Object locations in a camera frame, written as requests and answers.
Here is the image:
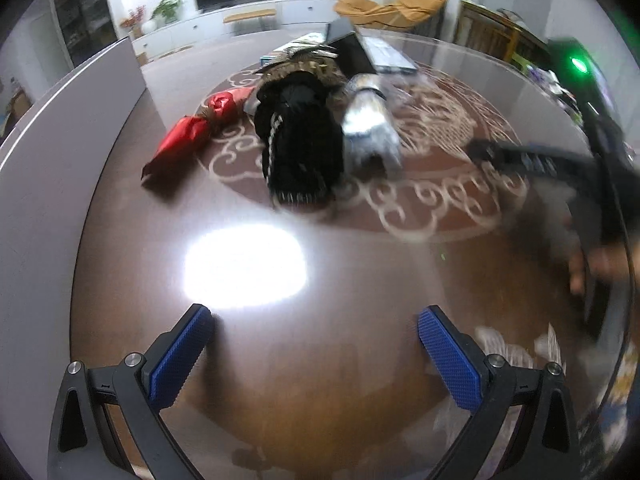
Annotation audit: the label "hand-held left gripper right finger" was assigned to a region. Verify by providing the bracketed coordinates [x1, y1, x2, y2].
[417, 306, 583, 480]

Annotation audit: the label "white television cabinet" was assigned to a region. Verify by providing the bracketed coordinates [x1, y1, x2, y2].
[131, 0, 351, 63]

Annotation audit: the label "wooden chair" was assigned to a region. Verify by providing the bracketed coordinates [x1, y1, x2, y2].
[455, 0, 551, 71]

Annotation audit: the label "black box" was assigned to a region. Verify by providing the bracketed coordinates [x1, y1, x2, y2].
[325, 17, 376, 77]

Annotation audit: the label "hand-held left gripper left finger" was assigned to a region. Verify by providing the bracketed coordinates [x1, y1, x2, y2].
[47, 304, 216, 480]

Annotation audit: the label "dark display cabinet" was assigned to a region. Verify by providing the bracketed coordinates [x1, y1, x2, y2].
[50, 0, 118, 68]

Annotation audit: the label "silver snack packet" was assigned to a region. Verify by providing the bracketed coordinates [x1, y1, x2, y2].
[342, 74, 403, 173]

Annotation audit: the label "bushy potted plant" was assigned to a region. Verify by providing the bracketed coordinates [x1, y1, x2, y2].
[150, 0, 186, 28]

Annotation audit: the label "orange lounge chair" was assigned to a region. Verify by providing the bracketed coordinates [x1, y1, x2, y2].
[334, 0, 448, 31]

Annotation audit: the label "red snack packet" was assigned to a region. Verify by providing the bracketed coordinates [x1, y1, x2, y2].
[141, 87, 256, 183]

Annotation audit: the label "white crumpled wrapper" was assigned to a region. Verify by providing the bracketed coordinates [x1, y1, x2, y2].
[475, 324, 566, 366]

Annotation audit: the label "red flowers in vase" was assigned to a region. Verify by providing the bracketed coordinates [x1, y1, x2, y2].
[120, 5, 147, 38]

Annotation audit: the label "black snack packet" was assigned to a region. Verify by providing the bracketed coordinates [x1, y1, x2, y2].
[252, 71, 346, 208]

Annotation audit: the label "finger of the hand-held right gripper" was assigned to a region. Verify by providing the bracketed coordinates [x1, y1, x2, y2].
[467, 139, 598, 181]

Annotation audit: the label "person's right hand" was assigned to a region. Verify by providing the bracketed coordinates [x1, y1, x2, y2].
[567, 244, 633, 296]

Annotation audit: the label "grey flat box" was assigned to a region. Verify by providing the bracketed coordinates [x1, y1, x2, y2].
[360, 35, 418, 73]

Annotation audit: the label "spotted brown snack packet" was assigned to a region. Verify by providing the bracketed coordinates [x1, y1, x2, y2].
[257, 55, 348, 86]

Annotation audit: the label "wooden bench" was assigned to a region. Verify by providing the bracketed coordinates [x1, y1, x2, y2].
[223, 8, 277, 33]

